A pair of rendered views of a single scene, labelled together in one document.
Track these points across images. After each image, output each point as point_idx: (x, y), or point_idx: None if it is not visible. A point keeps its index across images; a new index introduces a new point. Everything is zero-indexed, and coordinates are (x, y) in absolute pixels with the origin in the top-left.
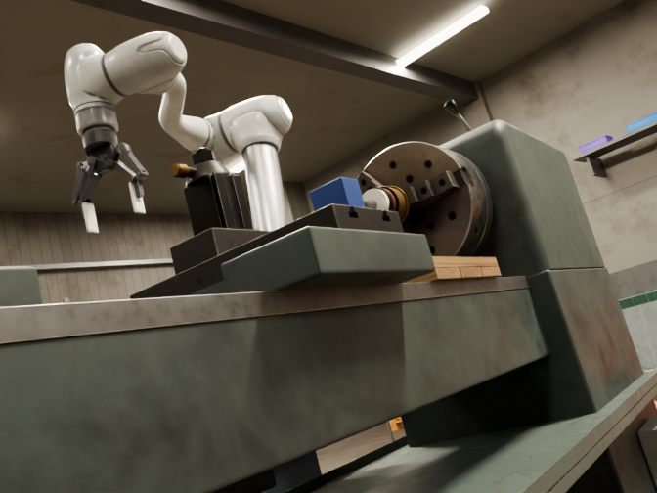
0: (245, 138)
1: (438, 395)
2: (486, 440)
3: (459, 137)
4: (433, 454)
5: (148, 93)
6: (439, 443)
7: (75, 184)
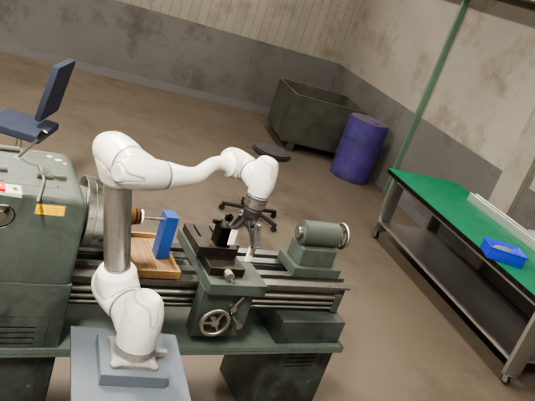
0: None
1: None
2: (75, 312)
3: (70, 165)
4: (91, 325)
5: (233, 178)
6: (61, 332)
7: (259, 237)
